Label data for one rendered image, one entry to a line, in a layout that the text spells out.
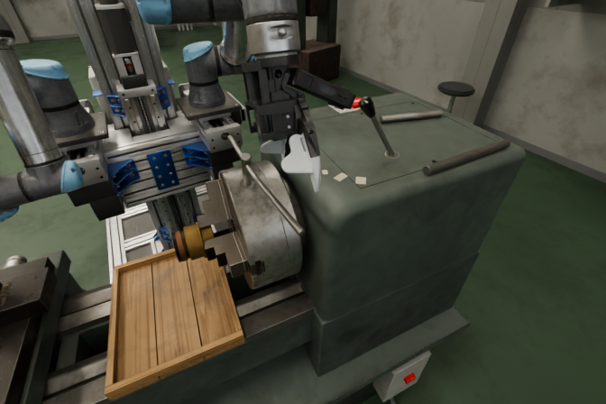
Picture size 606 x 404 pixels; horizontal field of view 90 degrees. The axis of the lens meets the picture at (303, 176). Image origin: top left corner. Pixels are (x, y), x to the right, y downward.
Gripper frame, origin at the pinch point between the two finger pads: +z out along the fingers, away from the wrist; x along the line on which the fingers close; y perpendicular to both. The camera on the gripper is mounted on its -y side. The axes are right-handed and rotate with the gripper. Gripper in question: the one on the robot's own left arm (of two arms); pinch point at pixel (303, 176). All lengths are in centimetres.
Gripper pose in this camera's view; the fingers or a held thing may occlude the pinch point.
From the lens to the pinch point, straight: 53.0
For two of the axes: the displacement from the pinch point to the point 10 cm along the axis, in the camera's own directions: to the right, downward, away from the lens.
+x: 4.0, 3.1, -8.6
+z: 1.0, 9.2, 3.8
